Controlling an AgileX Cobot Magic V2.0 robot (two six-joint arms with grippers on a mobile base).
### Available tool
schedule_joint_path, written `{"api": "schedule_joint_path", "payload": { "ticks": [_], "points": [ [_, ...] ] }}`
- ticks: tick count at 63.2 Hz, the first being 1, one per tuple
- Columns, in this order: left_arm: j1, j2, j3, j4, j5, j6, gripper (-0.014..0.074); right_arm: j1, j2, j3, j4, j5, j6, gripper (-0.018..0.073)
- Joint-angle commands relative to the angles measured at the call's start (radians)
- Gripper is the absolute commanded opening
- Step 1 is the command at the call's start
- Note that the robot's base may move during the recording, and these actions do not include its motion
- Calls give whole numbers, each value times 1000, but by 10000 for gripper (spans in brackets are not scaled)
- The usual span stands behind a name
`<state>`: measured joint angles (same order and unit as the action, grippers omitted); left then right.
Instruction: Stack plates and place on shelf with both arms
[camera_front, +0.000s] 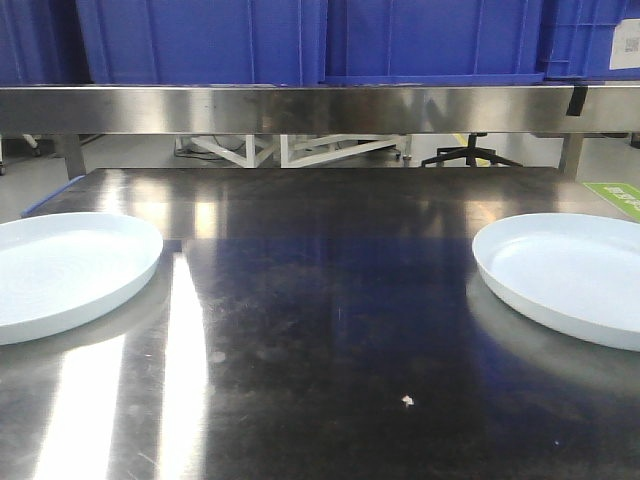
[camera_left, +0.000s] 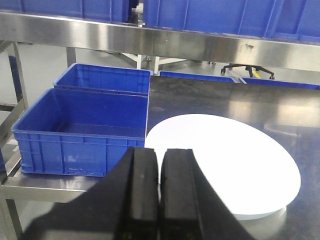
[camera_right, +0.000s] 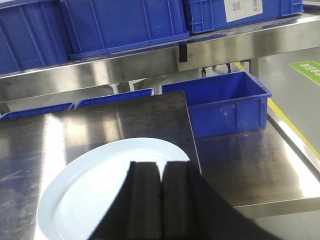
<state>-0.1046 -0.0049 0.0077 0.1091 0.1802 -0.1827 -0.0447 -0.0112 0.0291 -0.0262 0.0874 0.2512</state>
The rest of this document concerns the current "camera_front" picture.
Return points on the light blue plate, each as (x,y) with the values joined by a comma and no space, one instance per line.
(576,274)
(62,271)

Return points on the stainless steel shelf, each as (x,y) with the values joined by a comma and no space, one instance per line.
(68,112)

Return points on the black office chair base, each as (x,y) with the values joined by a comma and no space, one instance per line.
(470,152)

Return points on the blue plastic crate middle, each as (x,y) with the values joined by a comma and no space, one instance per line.
(433,42)

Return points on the blue plastic crate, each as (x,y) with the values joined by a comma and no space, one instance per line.
(42,44)
(576,39)
(433,42)
(205,42)

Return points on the black tape strip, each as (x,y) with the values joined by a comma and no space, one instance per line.
(577,101)

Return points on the blue plastic crate right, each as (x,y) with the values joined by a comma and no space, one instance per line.
(576,39)

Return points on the blue plastic crate far left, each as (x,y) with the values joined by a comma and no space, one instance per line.
(42,44)

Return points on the white label on crate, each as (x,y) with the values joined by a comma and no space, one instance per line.
(625,45)

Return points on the white metal frame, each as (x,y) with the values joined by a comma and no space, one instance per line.
(289,151)

